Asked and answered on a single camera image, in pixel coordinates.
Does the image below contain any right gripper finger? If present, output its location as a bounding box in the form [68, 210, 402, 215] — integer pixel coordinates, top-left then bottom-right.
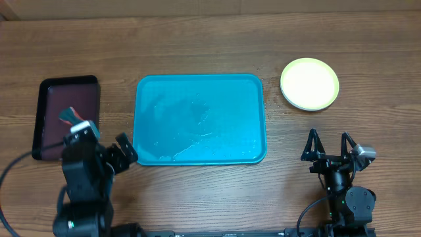
[301, 128, 326, 161]
[341, 132, 357, 157]

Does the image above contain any pink and green sponge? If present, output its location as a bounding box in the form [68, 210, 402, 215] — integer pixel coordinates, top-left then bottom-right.
[59, 107, 84, 126]

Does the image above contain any green rimmed yellow plate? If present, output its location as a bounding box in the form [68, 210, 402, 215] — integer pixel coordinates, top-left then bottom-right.
[280, 58, 339, 111]

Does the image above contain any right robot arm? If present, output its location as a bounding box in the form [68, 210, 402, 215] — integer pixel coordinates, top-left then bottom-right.
[296, 128, 376, 237]

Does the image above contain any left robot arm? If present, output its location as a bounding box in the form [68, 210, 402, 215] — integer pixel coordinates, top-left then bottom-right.
[53, 120, 146, 237]

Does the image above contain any teal plastic serving tray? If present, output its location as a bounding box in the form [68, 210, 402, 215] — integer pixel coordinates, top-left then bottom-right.
[132, 74, 267, 166]

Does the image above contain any black rectangular water tray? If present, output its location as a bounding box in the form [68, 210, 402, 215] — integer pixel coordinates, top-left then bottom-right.
[32, 75, 100, 150]

